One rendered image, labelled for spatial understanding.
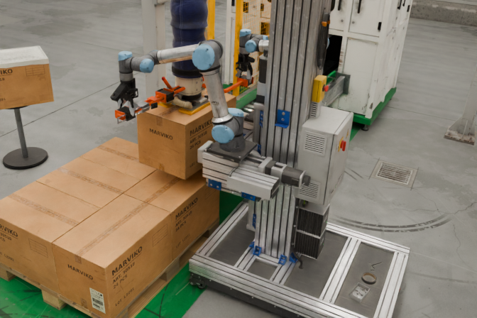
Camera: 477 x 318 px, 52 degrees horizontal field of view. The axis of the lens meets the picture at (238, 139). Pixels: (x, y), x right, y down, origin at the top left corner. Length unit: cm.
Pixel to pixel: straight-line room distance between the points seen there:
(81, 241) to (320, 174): 141
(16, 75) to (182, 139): 191
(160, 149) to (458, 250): 237
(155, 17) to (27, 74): 119
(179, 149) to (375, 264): 149
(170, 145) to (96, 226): 67
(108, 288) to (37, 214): 71
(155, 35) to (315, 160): 225
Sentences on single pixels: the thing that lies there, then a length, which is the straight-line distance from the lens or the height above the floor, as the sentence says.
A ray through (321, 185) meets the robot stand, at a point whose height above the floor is 89.
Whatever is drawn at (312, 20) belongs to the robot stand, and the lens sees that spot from 254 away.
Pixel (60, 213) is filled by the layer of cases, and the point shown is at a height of 54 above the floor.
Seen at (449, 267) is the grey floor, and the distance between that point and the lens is 394.
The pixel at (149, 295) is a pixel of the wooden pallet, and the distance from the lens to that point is 333.
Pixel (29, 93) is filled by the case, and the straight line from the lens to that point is 458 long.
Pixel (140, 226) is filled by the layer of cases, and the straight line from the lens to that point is 302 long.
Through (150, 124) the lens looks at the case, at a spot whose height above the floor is 99.
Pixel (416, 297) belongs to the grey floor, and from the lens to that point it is 361.
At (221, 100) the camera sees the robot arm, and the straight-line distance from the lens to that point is 254.
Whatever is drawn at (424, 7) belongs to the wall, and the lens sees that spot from 1165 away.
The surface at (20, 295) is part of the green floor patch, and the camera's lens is 355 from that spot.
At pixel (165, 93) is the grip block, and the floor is 122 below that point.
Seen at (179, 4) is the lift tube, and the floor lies 174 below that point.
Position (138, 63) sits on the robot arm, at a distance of 268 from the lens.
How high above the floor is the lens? 237
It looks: 27 degrees down
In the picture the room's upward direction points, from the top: 3 degrees clockwise
